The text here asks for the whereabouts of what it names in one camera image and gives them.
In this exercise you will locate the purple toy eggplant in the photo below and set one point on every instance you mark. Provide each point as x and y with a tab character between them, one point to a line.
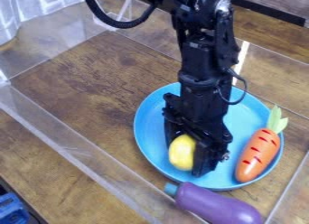
215	208

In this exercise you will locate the blue plastic crate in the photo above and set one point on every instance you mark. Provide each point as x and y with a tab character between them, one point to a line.
12	210

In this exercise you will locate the white curtain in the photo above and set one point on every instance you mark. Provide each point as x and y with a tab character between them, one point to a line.
58	16

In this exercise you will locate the yellow toy lemon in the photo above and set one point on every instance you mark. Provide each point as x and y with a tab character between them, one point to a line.
181	152

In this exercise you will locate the clear acrylic enclosure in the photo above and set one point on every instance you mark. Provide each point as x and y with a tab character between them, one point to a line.
68	100

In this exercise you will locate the orange toy carrot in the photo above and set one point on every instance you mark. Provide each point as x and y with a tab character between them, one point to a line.
261	148

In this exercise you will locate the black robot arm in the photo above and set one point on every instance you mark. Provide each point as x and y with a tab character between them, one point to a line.
209	52

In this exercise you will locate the blue round plate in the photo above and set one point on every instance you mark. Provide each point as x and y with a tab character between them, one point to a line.
245	118

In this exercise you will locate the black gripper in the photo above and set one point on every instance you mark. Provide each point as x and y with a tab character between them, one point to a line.
194	113

